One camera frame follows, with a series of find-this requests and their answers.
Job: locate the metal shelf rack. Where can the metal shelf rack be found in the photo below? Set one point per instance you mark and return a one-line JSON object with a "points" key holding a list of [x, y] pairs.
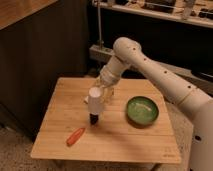
{"points": [[184, 46]]}

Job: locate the wooden folding table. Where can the wooden folding table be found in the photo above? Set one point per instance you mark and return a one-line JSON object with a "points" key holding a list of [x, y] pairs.
{"points": [[113, 138]]}

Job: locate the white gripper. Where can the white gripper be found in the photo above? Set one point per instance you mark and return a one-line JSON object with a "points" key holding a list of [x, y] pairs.
{"points": [[109, 76]]}

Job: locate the black eraser block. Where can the black eraser block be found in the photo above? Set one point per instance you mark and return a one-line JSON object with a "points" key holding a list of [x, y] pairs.
{"points": [[93, 119]]}

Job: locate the dark wooden cabinet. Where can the dark wooden cabinet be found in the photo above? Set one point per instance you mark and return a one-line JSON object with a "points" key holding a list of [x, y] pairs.
{"points": [[34, 53]]}

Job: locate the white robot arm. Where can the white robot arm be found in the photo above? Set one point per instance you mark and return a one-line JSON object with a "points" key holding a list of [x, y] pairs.
{"points": [[188, 98]]}

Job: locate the orange carrot toy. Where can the orange carrot toy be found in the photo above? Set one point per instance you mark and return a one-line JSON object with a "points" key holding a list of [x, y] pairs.
{"points": [[73, 138]]}

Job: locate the green bowl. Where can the green bowl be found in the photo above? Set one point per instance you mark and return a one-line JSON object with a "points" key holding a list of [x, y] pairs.
{"points": [[142, 110]]}

